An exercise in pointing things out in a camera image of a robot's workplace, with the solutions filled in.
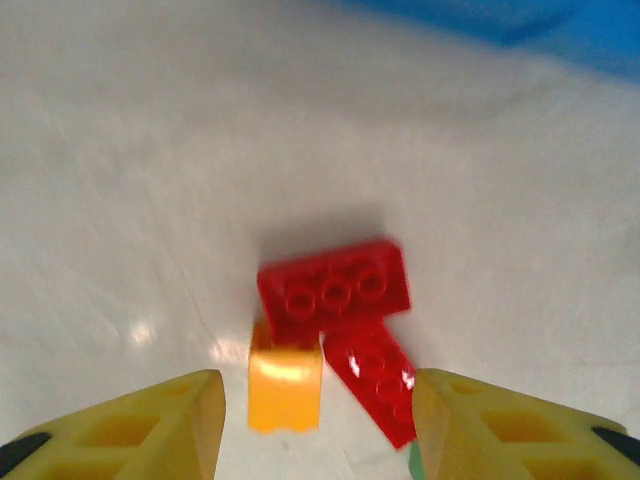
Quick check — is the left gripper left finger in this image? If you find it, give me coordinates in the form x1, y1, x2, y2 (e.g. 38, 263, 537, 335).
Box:
0, 368, 227, 480

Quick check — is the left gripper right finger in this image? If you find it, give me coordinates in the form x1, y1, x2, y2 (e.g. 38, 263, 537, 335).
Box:
410, 367, 640, 480

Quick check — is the green lego brick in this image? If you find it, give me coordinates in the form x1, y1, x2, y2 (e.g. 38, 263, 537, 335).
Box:
407, 439, 429, 480

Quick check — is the red lego brick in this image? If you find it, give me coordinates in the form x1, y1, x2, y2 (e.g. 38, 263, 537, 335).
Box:
319, 319, 419, 450
256, 239, 412, 346

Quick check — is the small yellow lego brick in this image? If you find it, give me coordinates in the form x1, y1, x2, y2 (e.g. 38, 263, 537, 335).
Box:
247, 319, 322, 434

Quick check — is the blue three-compartment bin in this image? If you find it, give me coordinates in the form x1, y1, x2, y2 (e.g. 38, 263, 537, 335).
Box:
329, 0, 640, 86

